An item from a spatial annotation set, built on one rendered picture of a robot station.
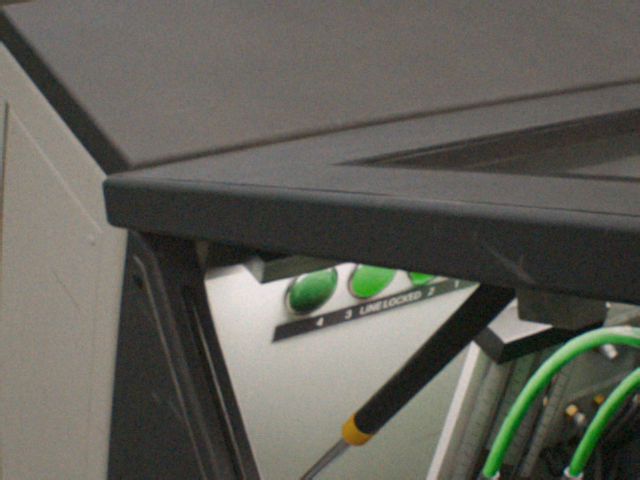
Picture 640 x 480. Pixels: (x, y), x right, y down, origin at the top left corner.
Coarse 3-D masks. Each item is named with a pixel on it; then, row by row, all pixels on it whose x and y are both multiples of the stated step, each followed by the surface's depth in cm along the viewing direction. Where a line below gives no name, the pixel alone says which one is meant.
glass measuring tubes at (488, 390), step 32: (512, 320) 119; (480, 352) 120; (512, 352) 118; (544, 352) 124; (480, 384) 123; (512, 384) 124; (448, 416) 126; (480, 416) 123; (544, 416) 131; (448, 448) 127; (480, 448) 131; (512, 448) 131
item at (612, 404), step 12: (636, 372) 112; (624, 384) 113; (636, 384) 112; (612, 396) 115; (624, 396) 114; (612, 408) 116; (600, 420) 117; (588, 432) 119; (600, 432) 118; (588, 444) 119; (576, 456) 121; (588, 456) 120; (576, 468) 121
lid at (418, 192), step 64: (384, 128) 99; (448, 128) 93; (512, 128) 88; (576, 128) 89; (128, 192) 87; (192, 192) 79; (256, 192) 73; (320, 192) 68; (384, 192) 64; (448, 192) 62; (512, 192) 59; (576, 192) 57; (320, 256) 69; (384, 256) 64; (448, 256) 60; (512, 256) 56; (576, 256) 52; (576, 320) 57
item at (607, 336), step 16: (592, 336) 105; (608, 336) 103; (624, 336) 101; (560, 352) 108; (576, 352) 107; (544, 368) 110; (560, 368) 109; (528, 384) 113; (544, 384) 112; (528, 400) 113; (512, 416) 115; (512, 432) 116; (496, 448) 118; (496, 464) 119
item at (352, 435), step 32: (480, 288) 64; (512, 288) 62; (448, 320) 67; (480, 320) 65; (416, 352) 70; (448, 352) 68; (384, 384) 74; (416, 384) 71; (352, 416) 77; (384, 416) 75
